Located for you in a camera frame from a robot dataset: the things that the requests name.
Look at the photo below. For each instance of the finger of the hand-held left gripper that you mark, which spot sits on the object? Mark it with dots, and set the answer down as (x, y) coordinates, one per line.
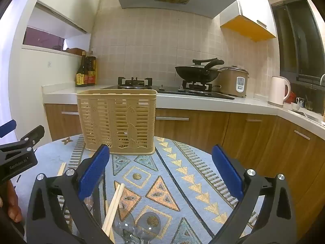
(7, 128)
(34, 134)

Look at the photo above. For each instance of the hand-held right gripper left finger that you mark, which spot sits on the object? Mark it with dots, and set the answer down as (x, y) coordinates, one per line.
(94, 172)

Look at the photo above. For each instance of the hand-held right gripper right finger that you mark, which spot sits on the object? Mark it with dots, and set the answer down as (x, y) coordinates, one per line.
(228, 172)

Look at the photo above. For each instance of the beige plastic utensil basket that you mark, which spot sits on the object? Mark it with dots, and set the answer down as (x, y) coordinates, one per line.
(116, 117)

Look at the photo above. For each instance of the person's left hand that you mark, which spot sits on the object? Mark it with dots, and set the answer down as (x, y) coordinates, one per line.
(12, 203)

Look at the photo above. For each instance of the blue patterned tablecloth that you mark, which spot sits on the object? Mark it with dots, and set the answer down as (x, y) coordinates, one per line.
(177, 183)

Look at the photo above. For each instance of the dark sauce bottle yellow label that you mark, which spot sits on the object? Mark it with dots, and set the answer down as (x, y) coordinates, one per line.
(80, 76)

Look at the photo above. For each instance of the dark sauce bottle red label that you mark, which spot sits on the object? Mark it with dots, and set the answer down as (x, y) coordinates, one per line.
(91, 75)

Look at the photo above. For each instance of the beige rice cooker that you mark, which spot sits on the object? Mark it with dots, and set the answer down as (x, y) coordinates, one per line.
(231, 83)

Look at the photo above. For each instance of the white electric kettle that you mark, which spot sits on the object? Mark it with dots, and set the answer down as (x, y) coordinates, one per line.
(276, 91)

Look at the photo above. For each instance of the black gas stove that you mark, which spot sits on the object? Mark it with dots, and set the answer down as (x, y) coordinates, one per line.
(172, 90)

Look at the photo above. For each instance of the white patterned cup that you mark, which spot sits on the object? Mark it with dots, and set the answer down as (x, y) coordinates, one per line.
(300, 102)

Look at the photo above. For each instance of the black wok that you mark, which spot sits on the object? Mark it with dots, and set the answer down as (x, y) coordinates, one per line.
(193, 75)

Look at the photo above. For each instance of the small clear drinking glass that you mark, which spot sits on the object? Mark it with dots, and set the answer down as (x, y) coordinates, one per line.
(308, 105)

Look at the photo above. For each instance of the dark kitchen window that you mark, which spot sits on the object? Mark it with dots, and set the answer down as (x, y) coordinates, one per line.
(299, 43)

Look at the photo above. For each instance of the white and yellow wall cabinet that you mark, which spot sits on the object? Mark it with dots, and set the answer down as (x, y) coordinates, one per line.
(254, 7)

